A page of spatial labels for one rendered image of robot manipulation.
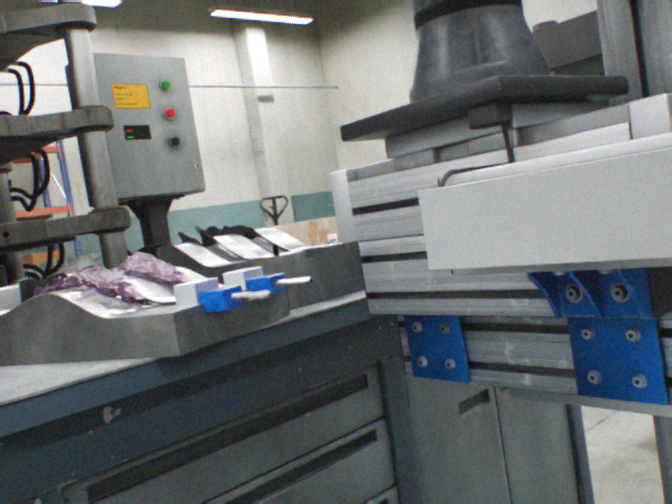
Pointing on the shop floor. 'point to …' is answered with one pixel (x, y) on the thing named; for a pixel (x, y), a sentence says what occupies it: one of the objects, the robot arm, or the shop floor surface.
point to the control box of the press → (147, 136)
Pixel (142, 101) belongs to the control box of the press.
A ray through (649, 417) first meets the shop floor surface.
